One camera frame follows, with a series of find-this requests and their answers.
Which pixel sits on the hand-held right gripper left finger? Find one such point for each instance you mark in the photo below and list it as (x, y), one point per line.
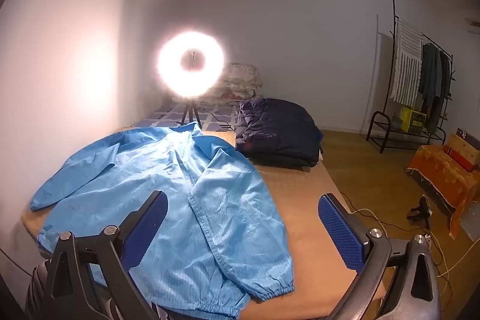
(147, 224)

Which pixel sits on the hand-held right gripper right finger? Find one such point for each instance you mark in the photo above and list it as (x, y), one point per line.
(340, 233)

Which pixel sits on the blue pinstriped work jacket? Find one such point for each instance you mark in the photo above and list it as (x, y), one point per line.
(210, 200)

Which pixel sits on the black clothes rack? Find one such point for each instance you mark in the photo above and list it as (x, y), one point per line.
(394, 16)

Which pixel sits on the brown blanket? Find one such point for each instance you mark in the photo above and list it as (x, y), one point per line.
(307, 185)

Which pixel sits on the black hair dryer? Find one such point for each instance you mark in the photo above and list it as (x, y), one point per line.
(422, 209)

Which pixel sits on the blue patterned bed sheet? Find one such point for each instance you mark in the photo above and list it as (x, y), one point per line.
(165, 117)

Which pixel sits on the black tripod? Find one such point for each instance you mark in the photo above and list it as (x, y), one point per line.
(190, 110)

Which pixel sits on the folded navy puffer jacket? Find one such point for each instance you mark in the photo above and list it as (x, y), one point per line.
(273, 125)

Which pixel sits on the yellow crate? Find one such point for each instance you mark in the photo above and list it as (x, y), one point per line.
(412, 121)

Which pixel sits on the cardboard box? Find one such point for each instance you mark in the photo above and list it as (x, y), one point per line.
(465, 147)

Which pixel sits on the dark grey hanging jacket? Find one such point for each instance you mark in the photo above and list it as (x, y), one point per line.
(429, 76)

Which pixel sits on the black hanging garment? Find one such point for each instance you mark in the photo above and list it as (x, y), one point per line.
(445, 80)

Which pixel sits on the striped towel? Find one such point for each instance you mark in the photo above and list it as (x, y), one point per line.
(407, 57)

